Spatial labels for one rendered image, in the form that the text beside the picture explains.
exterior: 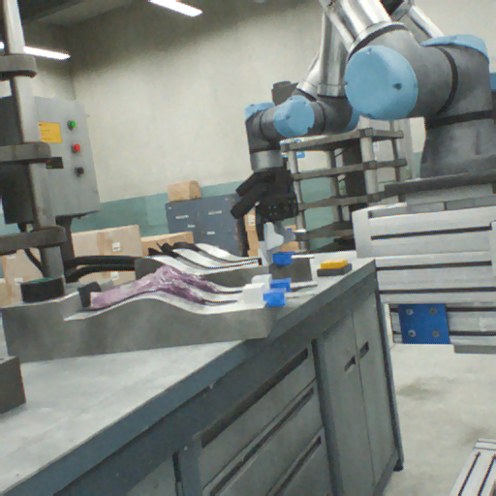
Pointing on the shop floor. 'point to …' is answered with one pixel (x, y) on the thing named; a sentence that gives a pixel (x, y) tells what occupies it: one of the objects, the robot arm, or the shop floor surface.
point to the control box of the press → (19, 204)
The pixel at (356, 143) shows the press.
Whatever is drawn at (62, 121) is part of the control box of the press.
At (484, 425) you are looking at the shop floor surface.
